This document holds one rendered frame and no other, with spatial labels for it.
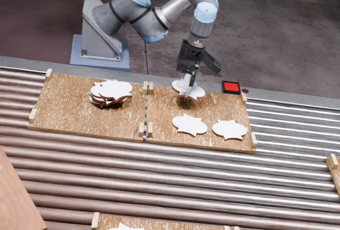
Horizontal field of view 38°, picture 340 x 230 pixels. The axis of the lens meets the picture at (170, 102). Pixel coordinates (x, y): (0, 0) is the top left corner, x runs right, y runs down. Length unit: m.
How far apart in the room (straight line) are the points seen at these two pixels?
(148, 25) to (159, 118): 0.50
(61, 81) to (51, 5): 2.71
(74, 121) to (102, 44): 0.55
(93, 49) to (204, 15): 0.71
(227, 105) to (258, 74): 2.13
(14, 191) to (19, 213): 0.08
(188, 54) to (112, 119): 0.37
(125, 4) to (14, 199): 1.09
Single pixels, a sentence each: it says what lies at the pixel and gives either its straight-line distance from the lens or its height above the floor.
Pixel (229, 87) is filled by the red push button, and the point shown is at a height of 0.93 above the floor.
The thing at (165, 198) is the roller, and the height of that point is 0.92.
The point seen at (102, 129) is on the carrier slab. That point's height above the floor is 0.94.
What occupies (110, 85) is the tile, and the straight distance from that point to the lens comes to 1.89.
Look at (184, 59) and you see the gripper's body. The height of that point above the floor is 1.16.
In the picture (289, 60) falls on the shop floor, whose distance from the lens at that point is 4.48.
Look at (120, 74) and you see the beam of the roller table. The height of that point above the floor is 0.91.
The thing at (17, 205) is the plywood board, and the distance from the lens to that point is 1.40.
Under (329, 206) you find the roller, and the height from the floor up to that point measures 0.92.
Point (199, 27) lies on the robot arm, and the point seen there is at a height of 1.31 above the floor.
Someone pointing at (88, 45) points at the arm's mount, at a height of 0.94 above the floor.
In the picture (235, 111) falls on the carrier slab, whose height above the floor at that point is 0.94.
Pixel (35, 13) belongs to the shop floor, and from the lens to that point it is 4.54.
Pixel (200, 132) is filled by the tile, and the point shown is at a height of 0.95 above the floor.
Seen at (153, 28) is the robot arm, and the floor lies 1.06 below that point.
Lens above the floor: 2.09
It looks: 36 degrees down
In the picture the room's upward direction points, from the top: 11 degrees clockwise
